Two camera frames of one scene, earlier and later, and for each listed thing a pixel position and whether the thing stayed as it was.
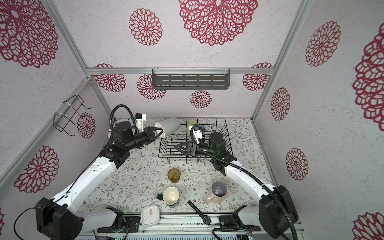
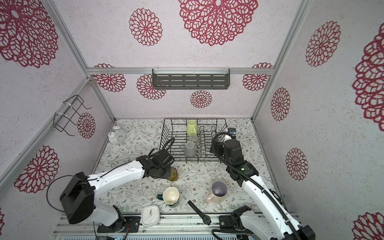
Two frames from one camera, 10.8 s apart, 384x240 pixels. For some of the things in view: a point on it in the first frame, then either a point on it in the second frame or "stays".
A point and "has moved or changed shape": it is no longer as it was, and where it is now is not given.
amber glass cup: [173, 175] stays
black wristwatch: [206, 219] stays
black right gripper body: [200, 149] to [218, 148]
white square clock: [150, 215] stays
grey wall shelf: [191, 78] stays
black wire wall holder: [61, 119] stays
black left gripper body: [142, 138] to [164, 173]
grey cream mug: [170, 127] has moved or changed shape
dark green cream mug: [170, 196] stays
